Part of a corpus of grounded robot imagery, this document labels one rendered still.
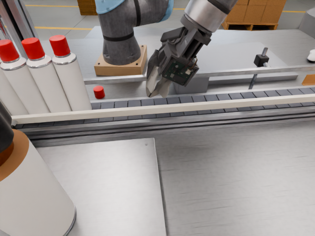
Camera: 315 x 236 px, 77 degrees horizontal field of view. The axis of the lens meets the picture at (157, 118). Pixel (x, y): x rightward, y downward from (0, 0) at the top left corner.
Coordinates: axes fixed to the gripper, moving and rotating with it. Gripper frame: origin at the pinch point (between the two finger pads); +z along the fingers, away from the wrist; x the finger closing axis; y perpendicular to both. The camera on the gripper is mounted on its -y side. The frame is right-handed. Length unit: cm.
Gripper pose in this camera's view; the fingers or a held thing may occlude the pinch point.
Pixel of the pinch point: (150, 91)
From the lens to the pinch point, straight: 53.4
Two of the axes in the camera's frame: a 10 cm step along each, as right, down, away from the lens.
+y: 1.1, 6.9, -7.2
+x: 8.6, 2.9, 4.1
